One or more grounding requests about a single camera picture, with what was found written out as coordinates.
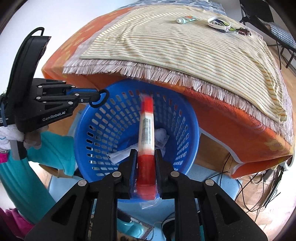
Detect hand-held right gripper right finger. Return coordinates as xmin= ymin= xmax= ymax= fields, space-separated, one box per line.
xmin=154 ymin=148 xmax=267 ymax=241

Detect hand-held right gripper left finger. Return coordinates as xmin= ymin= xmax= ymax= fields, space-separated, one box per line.
xmin=24 ymin=148 xmax=139 ymax=241

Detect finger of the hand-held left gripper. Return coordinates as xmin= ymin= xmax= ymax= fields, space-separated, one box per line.
xmin=35 ymin=93 xmax=100 ymax=112
xmin=35 ymin=78 xmax=104 ymax=96

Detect white long packet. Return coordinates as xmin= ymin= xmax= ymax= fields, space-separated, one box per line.
xmin=107 ymin=149 xmax=133 ymax=164

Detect black rubber ring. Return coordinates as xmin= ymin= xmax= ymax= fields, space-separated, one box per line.
xmin=89 ymin=89 xmax=110 ymax=108

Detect white plastic bag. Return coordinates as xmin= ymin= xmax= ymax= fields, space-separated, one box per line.
xmin=154 ymin=128 xmax=168 ymax=152

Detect blue plastic basket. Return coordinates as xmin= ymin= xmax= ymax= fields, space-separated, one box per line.
xmin=74 ymin=80 xmax=200 ymax=203

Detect red box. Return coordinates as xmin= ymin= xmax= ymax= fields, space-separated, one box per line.
xmin=134 ymin=93 xmax=160 ymax=209

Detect person's left forearm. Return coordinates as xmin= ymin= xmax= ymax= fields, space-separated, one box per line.
xmin=0 ymin=132 xmax=77 ymax=225

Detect person's left hand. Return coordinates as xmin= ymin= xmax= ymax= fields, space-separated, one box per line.
xmin=0 ymin=125 xmax=42 ymax=151

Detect light blue mat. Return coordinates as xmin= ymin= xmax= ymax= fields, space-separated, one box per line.
xmin=50 ymin=162 xmax=242 ymax=241

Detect orange floral blanket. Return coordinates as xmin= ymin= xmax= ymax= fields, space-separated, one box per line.
xmin=42 ymin=7 xmax=293 ymax=179

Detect yellow striped cloth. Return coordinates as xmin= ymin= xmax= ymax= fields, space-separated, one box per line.
xmin=80 ymin=5 xmax=288 ymax=123

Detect colourful printed tube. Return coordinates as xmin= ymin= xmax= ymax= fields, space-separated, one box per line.
xmin=177 ymin=16 xmax=199 ymax=24

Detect pink garment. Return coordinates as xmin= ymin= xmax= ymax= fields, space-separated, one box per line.
xmin=0 ymin=151 xmax=36 ymax=241

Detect white and blue wristband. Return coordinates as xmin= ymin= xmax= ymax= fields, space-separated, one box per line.
xmin=207 ymin=17 xmax=232 ymax=29

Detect blue checked cloth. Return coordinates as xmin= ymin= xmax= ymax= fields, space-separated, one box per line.
xmin=269 ymin=23 xmax=296 ymax=50

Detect black folding chair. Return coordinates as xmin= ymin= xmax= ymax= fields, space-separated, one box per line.
xmin=239 ymin=0 xmax=296 ymax=69

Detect wooden table frame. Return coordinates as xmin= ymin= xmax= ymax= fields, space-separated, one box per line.
xmin=196 ymin=132 xmax=235 ymax=178

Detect black cables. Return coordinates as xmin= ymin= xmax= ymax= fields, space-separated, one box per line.
xmin=217 ymin=153 xmax=290 ymax=214

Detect dark small keychain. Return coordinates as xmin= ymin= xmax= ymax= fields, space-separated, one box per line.
xmin=230 ymin=27 xmax=251 ymax=36

